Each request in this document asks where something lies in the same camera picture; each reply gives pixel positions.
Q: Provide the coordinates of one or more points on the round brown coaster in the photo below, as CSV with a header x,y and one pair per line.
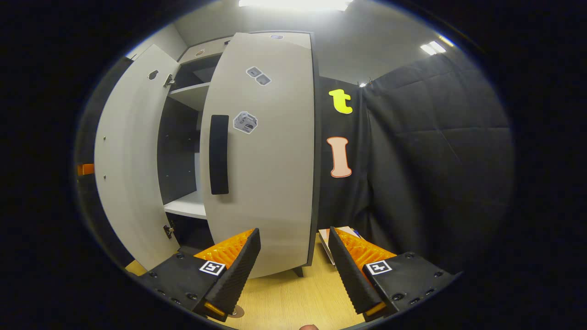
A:
x,y
237,313

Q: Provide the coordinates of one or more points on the large ceiling light panel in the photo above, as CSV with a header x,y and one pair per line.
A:
x,y
293,3

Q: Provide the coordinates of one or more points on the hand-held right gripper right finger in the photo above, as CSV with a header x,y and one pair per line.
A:
x,y
351,275

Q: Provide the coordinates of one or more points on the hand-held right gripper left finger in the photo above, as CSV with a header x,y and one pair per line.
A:
x,y
234,275

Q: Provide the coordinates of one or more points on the grey cabinet drawer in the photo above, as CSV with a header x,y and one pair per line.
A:
x,y
206,48

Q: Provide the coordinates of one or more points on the white orange cover book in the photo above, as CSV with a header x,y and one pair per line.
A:
x,y
324,240

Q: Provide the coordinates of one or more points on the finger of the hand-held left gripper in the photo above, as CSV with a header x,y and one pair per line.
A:
x,y
85,169

